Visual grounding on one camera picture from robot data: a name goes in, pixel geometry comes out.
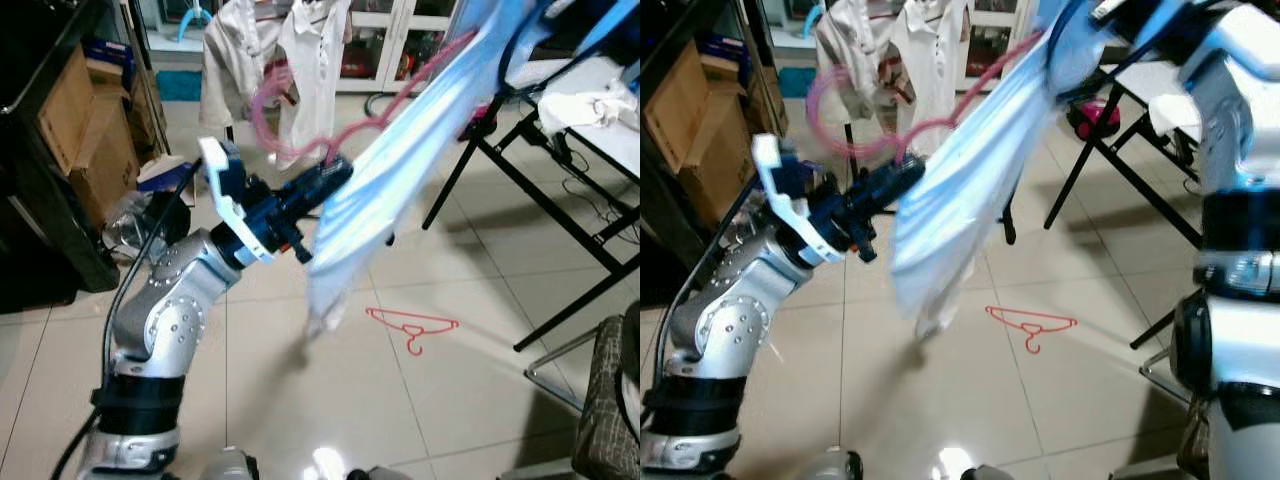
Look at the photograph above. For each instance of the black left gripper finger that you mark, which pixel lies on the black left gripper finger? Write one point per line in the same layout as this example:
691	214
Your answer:
892	176
325	198
322	178
895	197

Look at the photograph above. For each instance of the white collared shirt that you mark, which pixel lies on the white collared shirt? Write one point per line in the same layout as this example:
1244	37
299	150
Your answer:
310	70
925	70

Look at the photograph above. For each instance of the teal rug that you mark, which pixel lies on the teal rug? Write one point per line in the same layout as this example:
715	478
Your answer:
180	85
797	83

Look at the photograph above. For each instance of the clear plastic bag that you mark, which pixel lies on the clear plastic bag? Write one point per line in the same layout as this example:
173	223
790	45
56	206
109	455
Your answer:
135	225

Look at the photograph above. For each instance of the large cardboard box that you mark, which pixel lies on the large cardboard box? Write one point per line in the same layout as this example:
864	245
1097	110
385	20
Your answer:
700	140
90	140

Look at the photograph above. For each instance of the white glass-door cabinet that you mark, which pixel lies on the white glass-door cabinet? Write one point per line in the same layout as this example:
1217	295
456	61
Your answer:
390	40
1000	40

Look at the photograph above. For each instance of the magenta vacuum cleaner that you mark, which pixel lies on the magenta vacuum cleaner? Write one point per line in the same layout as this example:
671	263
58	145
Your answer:
475	125
1095	118

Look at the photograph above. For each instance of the light blue standing fan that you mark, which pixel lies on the light blue standing fan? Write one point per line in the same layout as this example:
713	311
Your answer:
818	12
195	15

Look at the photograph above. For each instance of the blue box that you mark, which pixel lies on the blue box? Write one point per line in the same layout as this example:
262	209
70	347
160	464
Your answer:
110	60
735	60

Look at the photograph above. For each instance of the black desk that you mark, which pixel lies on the black desk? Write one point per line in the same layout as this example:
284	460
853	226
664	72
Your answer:
30	200
690	20

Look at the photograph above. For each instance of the grey robot leg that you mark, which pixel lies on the grey robot leg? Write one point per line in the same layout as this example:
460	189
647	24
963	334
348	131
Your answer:
842	468
988	473
378	473

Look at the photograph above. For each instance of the white table black legs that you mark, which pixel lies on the white table black legs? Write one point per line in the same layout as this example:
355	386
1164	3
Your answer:
575	72
1140	80

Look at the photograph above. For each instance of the brown checked chrome chair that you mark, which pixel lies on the brown checked chrome chair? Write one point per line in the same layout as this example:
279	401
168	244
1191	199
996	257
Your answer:
1190	440
605	400

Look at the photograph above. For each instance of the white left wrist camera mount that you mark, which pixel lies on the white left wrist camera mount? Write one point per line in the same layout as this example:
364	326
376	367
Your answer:
770	165
213	165

